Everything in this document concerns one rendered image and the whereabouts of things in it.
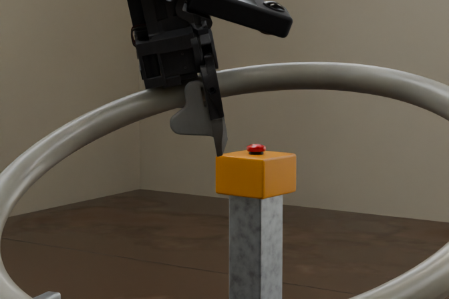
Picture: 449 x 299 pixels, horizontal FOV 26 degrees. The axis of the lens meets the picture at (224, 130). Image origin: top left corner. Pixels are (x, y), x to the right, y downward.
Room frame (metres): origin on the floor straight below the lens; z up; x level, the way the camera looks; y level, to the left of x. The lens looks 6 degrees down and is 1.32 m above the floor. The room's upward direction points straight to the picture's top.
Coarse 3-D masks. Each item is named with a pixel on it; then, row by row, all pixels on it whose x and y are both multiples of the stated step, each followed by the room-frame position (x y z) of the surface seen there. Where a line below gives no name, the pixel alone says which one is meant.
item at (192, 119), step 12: (192, 84) 1.04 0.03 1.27; (192, 96) 1.04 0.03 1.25; (192, 108) 1.05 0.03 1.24; (204, 108) 1.05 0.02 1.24; (180, 120) 1.05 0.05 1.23; (192, 120) 1.05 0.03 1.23; (204, 120) 1.05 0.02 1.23; (216, 120) 1.04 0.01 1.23; (180, 132) 1.05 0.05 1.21; (192, 132) 1.05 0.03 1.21; (204, 132) 1.05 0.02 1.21; (216, 132) 1.05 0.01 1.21; (216, 144) 1.06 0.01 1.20
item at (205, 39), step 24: (144, 0) 1.02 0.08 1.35; (168, 0) 1.03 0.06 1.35; (144, 24) 1.04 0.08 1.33; (168, 24) 1.03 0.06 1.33; (192, 24) 1.03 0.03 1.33; (144, 48) 1.02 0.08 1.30; (168, 48) 1.02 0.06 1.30; (192, 48) 1.02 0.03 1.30; (144, 72) 1.02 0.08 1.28; (168, 72) 1.03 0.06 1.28; (192, 72) 1.04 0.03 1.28
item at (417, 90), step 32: (288, 64) 1.06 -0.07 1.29; (320, 64) 1.04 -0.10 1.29; (352, 64) 1.03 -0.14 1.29; (128, 96) 1.05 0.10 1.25; (160, 96) 1.05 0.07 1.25; (224, 96) 1.07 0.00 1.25; (384, 96) 1.00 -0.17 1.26; (416, 96) 0.96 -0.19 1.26; (448, 96) 0.92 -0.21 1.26; (64, 128) 1.00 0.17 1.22; (96, 128) 1.02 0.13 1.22; (32, 160) 0.95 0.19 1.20; (0, 192) 0.89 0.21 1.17; (0, 224) 0.86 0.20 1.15; (0, 256) 0.80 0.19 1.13; (448, 256) 0.68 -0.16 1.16; (0, 288) 0.74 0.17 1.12; (384, 288) 0.66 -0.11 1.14; (416, 288) 0.66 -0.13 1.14; (448, 288) 0.67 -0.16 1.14
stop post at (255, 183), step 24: (216, 168) 1.93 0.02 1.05; (240, 168) 1.89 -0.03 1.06; (264, 168) 1.86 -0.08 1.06; (288, 168) 1.93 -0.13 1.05; (216, 192) 1.93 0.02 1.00; (240, 192) 1.89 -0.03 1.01; (264, 192) 1.86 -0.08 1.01; (288, 192) 1.93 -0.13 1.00; (240, 216) 1.92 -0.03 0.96; (264, 216) 1.90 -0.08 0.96; (240, 240) 1.92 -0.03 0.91; (264, 240) 1.90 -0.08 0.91; (240, 264) 1.92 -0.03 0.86; (264, 264) 1.90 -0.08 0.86; (240, 288) 1.92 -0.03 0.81; (264, 288) 1.90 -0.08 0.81
